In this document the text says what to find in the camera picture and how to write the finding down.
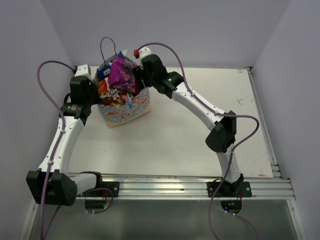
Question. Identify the aluminium front rail frame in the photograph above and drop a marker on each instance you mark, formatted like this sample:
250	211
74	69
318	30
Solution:
180	208

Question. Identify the purple candy bag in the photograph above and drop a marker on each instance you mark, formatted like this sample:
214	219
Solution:
121	75

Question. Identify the red Doritos bag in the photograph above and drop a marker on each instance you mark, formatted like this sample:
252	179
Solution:
108	96

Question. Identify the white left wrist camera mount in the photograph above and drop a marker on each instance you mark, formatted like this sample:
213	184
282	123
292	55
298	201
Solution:
82	70

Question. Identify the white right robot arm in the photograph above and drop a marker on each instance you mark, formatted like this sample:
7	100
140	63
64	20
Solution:
222	129

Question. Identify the colourful Fox's candy bag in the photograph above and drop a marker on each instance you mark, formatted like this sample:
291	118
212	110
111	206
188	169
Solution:
122	98

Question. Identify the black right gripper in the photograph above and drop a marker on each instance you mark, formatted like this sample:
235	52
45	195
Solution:
140	74

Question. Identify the blue checkered paper bag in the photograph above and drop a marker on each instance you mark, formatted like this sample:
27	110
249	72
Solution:
115	116

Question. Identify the blue Doritos bag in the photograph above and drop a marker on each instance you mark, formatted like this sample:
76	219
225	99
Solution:
103	71

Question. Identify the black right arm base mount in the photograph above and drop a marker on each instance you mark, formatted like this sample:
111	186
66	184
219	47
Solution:
240	188

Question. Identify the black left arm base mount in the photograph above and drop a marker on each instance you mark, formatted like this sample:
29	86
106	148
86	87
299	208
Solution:
97	188

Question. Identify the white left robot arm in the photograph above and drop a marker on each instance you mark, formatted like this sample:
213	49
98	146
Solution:
50	184

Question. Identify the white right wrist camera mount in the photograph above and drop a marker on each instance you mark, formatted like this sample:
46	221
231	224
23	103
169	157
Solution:
143	52

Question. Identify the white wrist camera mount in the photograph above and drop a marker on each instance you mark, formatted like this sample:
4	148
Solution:
143	52
82	70

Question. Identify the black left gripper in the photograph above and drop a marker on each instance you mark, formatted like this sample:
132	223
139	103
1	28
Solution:
93	86

